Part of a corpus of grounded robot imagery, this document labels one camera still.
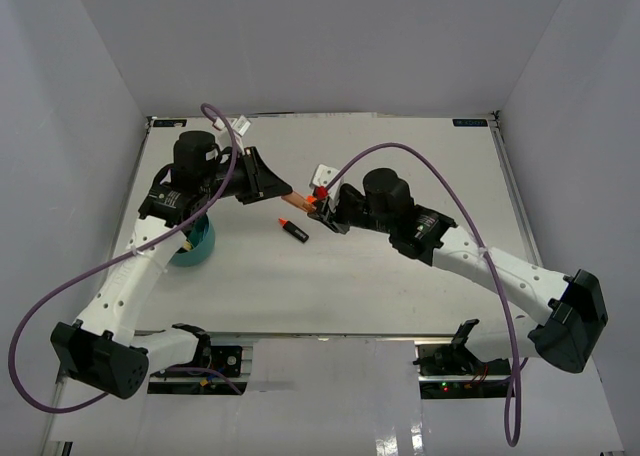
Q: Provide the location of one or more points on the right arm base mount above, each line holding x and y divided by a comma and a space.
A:
449, 371

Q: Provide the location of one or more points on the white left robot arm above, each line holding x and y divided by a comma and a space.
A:
98, 349

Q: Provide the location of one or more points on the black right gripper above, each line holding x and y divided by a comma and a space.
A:
321, 214

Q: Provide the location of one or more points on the right aluminium table rail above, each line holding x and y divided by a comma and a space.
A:
513, 246

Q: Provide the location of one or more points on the left aluminium table rail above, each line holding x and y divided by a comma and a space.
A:
113, 159

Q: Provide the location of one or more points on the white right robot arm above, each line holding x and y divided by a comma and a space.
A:
567, 312

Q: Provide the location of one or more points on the aluminium table rail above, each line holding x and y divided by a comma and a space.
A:
113, 159
513, 246

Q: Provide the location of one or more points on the orange transparent highlighter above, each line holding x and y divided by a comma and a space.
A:
299, 201

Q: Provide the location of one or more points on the right black logo sticker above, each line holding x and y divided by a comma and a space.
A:
469, 122

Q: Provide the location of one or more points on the teal round divided organizer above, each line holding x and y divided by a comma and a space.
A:
200, 245

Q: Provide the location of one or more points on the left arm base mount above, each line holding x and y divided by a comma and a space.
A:
224, 370

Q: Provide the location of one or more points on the black highlighter orange cap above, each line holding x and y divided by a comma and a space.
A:
293, 230

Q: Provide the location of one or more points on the black logo sticker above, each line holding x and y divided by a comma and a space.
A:
469, 122
169, 123

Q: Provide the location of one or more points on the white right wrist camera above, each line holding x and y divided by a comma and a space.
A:
325, 182

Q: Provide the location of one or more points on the left black logo sticker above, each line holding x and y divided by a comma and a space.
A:
169, 123

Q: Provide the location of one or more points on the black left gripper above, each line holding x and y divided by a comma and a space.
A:
263, 182

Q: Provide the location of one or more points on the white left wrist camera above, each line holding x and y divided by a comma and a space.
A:
240, 125

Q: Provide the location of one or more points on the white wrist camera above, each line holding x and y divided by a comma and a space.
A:
240, 125
325, 182

